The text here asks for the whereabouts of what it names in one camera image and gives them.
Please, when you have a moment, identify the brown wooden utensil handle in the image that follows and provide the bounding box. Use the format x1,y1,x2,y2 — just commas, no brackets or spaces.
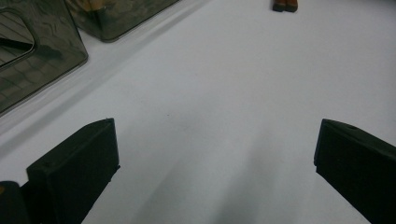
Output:
272,0,299,13

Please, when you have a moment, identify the transparent grey plastic bin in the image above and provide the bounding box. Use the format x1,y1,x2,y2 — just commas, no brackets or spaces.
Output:
64,0,181,43
0,0,89,117

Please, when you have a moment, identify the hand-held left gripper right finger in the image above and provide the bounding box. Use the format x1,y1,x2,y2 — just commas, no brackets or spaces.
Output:
313,118,396,224

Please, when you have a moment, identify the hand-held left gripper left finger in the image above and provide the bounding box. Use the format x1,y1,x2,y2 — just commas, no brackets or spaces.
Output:
20,117,121,224

